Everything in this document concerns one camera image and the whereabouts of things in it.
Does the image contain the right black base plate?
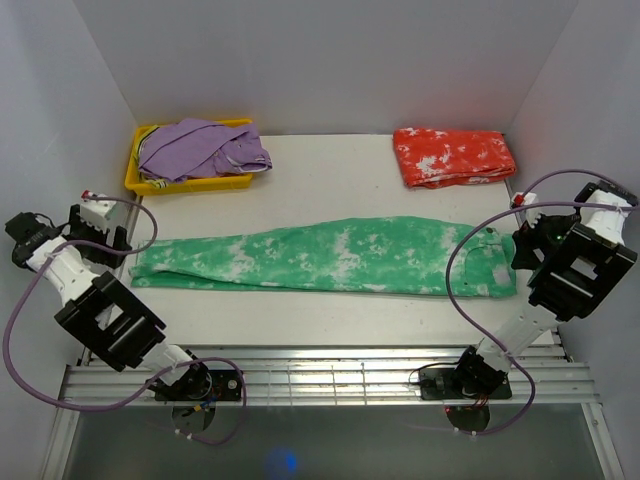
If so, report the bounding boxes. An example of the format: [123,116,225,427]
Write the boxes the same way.
[417,365,512,400]

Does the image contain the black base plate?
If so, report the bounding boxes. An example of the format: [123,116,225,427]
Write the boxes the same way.
[150,367,242,402]
[417,365,512,400]

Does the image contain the purple trousers in bin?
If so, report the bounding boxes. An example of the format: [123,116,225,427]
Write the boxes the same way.
[135,118,272,183]

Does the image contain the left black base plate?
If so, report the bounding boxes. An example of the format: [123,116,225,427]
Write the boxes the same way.
[150,367,242,402]

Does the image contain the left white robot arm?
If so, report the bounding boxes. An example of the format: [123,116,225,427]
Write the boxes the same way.
[5,193,213,401]

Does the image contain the green tie-dye trousers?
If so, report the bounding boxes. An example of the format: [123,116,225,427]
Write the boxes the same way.
[129,216,517,298]

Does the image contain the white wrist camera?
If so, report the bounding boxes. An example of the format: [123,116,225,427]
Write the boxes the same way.
[510,192,542,228]
[79,190,119,233]

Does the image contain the red tie-dye folded trousers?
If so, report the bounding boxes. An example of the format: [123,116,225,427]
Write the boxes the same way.
[392,127,516,189]

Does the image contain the aluminium rail frame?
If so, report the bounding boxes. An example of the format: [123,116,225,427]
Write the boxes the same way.
[42,346,624,479]

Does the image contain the yellow plastic bin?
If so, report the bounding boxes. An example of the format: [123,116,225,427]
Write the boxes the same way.
[124,125,254,197]

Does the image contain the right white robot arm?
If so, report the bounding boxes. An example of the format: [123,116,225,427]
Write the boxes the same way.
[450,180,639,399]

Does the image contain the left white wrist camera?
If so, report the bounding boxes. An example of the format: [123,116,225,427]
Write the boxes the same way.
[79,190,119,233]

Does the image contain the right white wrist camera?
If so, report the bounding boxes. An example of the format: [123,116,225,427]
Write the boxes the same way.
[510,192,542,228]

